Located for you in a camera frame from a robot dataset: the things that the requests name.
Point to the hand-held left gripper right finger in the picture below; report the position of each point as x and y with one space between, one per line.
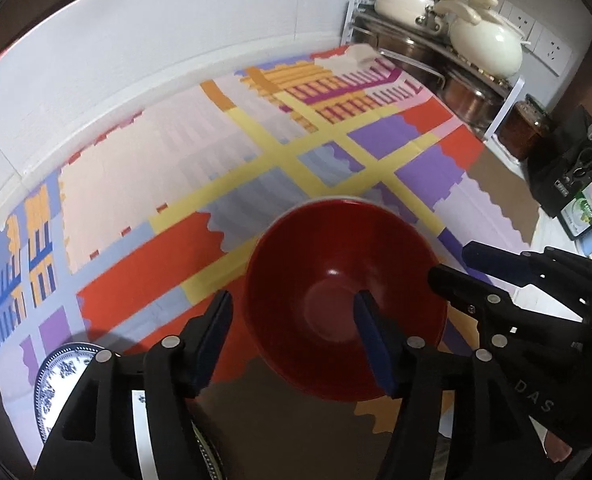
371 340

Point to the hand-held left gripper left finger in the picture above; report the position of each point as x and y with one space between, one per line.
211 345

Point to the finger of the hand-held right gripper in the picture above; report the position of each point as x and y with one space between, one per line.
496 262
466 290

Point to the red and black bowl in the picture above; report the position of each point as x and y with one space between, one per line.
316 270

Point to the blue floral rim plate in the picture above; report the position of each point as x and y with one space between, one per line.
61 375

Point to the person's right hand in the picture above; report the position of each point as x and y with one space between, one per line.
559 449

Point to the green label detergent bottle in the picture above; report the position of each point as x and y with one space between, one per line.
586 210

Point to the black knife block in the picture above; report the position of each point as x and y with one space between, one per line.
556 170

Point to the black kitchen scissors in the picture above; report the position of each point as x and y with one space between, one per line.
583 165

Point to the glass jar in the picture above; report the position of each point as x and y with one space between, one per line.
523 132

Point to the small steel pot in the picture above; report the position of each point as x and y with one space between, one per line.
466 100

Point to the colourful patterned mat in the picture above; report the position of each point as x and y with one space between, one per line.
176 160

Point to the cream kettle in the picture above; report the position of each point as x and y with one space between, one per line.
486 45

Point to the large steel pot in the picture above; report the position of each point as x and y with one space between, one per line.
401 42

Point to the white pot shelf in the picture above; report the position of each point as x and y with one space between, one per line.
356 20

